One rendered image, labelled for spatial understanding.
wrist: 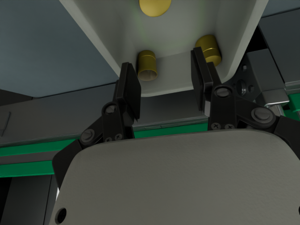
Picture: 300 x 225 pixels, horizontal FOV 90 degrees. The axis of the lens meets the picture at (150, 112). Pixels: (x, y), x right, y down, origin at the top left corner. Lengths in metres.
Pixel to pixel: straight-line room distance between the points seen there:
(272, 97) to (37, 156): 0.52
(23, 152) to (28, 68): 0.24
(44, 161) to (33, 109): 0.16
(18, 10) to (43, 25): 0.03
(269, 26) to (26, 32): 0.39
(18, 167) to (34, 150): 0.06
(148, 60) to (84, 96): 0.23
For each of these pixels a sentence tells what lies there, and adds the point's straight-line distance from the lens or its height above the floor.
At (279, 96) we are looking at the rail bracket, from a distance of 0.25.
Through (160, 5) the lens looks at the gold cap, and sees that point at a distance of 0.19.
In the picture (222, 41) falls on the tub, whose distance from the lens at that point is 0.27.
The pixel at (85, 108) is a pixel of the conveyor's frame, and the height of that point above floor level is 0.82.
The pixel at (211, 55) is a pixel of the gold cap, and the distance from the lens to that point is 0.27.
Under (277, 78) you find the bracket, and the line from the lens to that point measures 0.27.
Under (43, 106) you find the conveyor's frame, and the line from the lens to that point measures 0.52.
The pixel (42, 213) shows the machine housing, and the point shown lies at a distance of 0.75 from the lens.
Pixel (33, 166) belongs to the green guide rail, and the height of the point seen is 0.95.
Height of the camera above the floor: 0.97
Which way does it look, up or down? 22 degrees down
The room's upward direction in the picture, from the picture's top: 177 degrees clockwise
